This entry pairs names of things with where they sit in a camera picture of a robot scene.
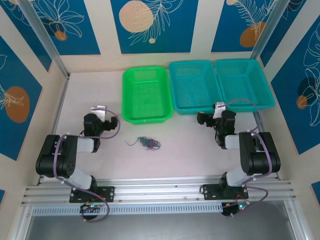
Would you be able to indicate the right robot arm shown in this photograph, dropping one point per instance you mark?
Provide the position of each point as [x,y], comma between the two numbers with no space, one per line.
[260,160]

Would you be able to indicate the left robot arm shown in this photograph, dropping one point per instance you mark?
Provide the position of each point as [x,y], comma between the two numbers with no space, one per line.
[65,160]

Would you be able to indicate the teal plastic basket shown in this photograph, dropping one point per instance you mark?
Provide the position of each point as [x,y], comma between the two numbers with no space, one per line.
[192,90]
[245,82]

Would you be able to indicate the bright green plastic basket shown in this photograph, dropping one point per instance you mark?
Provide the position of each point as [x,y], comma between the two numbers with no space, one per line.
[147,100]

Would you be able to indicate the small circuit board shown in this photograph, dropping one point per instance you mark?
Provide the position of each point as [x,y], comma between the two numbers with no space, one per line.
[91,207]
[237,208]

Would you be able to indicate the grey metal panel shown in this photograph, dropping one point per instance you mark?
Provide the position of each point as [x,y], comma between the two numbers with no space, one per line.
[162,227]

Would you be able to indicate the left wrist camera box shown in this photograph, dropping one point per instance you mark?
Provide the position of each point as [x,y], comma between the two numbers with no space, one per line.
[100,112]

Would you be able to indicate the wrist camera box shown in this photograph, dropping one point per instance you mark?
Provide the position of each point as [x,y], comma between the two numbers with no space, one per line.
[100,112]
[219,107]

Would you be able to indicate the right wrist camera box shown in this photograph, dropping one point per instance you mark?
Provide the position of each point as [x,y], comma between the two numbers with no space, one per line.
[219,107]

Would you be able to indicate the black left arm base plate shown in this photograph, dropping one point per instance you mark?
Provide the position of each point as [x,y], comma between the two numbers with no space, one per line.
[110,193]

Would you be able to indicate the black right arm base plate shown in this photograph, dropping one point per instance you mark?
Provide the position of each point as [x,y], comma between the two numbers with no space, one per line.
[208,192]

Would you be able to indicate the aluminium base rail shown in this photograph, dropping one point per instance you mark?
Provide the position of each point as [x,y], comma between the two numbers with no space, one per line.
[162,192]

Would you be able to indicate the aluminium frame post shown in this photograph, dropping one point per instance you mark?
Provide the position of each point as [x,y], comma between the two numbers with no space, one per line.
[42,30]
[267,30]

